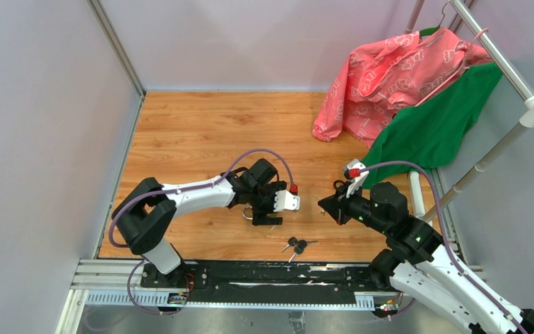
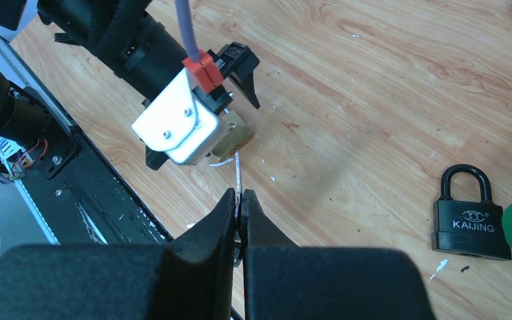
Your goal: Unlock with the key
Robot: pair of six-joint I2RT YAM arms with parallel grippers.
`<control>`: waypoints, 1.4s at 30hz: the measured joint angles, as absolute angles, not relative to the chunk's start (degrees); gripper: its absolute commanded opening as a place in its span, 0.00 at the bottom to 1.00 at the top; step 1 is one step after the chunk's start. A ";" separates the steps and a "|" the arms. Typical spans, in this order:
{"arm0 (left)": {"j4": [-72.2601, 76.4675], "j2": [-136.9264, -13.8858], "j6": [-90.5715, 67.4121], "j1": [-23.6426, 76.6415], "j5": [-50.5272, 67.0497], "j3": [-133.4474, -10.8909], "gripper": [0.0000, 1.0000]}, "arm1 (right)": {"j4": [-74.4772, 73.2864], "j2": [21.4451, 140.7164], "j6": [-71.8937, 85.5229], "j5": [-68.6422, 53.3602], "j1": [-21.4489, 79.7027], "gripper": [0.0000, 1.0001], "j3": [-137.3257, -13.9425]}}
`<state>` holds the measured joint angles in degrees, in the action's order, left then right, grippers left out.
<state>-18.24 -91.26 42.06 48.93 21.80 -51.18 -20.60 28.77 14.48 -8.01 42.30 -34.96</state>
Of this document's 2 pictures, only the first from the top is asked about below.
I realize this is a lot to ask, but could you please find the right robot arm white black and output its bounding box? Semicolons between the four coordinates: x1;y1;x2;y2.
318;180;534;333

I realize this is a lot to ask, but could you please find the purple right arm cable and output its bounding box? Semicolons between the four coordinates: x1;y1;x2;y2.
357;161;531;334

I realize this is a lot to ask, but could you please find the brass padlock steel shackle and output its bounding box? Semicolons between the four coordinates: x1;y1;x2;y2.
242;206;280;226

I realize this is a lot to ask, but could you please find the aluminium corner frame post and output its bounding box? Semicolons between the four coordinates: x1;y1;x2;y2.
86;0;146;101

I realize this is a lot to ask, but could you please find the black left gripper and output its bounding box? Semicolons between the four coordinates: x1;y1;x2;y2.
249;182;286;225

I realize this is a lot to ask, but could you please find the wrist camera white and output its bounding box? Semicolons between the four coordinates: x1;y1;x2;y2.
343;159;369;198
273;184;300;212

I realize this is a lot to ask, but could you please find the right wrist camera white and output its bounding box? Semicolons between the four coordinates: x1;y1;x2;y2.
343;159;369;198

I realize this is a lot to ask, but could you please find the green garment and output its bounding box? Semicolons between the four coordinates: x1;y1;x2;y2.
362;63;503;170

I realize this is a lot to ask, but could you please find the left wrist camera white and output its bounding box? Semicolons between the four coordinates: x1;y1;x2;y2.
273;184;300;212

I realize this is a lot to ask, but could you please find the metal clothes rack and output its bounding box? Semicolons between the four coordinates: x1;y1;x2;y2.
404;0;534;285

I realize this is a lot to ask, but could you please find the black-headed key bunch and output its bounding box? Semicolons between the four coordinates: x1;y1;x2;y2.
282;237;317;263

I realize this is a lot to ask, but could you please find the pink patterned garment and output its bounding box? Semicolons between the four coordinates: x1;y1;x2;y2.
312;28;492;147

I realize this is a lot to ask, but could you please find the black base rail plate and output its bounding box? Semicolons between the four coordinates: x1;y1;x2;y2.
75;259;489;310

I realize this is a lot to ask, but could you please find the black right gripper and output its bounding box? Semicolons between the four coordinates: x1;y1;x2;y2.
318;179;390;235

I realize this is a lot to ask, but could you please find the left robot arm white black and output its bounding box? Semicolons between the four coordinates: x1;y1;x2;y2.
110;159;300;287

